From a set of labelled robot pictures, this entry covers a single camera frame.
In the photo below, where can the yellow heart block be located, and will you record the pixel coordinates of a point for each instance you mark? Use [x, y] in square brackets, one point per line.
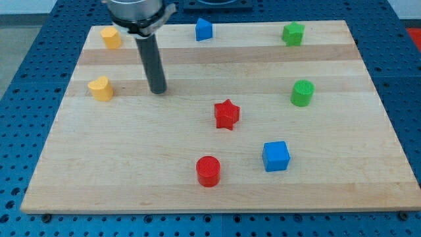
[101, 89]

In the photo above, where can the light wooden board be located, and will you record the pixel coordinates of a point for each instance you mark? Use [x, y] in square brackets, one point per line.
[137, 153]

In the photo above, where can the yellow pentagon block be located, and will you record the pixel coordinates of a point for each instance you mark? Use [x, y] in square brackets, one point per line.
[111, 37]

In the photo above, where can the red cylinder block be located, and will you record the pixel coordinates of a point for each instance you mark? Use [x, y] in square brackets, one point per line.
[208, 171]

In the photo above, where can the green star block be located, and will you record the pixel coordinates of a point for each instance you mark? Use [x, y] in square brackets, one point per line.
[293, 34]

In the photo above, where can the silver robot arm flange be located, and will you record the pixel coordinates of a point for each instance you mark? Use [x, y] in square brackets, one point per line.
[140, 18]

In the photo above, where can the blue triangle block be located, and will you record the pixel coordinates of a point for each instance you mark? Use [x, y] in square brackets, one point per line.
[203, 30]

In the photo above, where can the blue cube block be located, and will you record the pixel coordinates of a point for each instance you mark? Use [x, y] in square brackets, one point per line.
[275, 156]

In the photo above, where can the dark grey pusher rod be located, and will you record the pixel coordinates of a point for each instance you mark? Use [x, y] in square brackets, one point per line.
[151, 61]

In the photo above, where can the red star block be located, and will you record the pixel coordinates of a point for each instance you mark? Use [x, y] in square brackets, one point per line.
[226, 114]

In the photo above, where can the green cylinder block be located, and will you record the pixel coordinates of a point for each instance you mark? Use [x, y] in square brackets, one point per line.
[302, 93]

